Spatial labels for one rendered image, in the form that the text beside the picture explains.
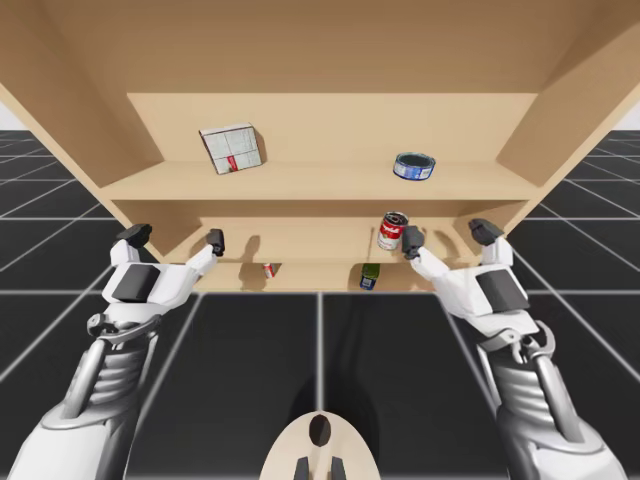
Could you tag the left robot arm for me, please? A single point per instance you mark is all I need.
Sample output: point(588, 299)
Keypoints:
point(90, 395)

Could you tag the small red and white can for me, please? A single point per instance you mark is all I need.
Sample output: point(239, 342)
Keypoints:
point(269, 270)

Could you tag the green and blue rectangular can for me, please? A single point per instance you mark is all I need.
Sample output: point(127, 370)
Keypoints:
point(369, 276)

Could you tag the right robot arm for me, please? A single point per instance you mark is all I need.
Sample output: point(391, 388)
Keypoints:
point(545, 400)

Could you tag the tan robot part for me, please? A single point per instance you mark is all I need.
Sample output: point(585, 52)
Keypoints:
point(320, 447)

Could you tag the blue flat can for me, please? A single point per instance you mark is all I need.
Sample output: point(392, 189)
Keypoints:
point(413, 166)

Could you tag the pale wooden shelf unit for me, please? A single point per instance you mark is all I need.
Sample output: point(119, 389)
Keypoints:
point(320, 75)

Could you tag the red and white carton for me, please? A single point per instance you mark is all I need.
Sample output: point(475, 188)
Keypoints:
point(232, 148)

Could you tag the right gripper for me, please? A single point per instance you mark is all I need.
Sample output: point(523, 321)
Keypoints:
point(482, 292)

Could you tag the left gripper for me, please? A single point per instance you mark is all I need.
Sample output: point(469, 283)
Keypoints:
point(142, 287)

